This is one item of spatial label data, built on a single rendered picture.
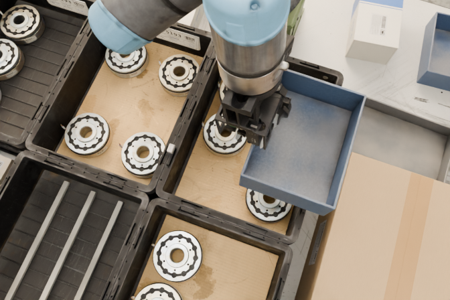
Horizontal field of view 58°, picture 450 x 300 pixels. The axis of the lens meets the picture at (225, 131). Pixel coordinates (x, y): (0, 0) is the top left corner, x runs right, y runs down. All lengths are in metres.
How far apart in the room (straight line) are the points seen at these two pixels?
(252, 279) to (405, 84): 0.70
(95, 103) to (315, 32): 0.67
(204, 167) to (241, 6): 0.65
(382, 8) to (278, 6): 0.93
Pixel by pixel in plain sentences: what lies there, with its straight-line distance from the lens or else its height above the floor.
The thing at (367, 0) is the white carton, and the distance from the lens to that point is 1.27.
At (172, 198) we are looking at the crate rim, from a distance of 0.84.
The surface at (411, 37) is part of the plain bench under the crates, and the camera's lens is 1.36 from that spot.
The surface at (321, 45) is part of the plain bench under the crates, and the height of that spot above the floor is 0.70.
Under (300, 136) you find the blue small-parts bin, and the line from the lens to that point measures 0.73.
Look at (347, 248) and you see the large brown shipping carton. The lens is 0.88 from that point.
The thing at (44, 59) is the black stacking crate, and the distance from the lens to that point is 1.16.
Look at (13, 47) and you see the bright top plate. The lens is 1.18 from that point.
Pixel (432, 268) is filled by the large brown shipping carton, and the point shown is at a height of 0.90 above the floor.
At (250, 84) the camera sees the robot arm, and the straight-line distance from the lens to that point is 0.44.
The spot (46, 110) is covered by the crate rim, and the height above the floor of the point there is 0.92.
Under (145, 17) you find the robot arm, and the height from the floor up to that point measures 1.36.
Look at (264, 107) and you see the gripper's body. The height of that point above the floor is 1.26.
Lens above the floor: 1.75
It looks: 70 degrees down
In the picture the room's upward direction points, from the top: 1 degrees counter-clockwise
